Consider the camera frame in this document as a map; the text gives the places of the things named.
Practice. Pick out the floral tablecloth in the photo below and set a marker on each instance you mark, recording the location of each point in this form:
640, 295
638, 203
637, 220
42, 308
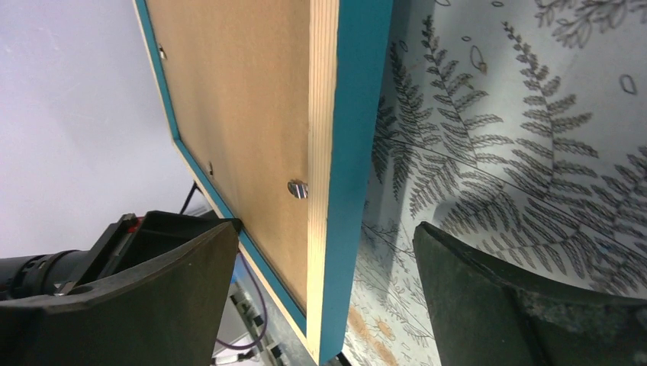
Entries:
519, 127

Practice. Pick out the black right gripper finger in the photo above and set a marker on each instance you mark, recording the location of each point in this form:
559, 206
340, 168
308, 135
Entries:
485, 311

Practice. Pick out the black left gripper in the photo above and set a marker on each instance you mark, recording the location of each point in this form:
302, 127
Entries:
148, 308

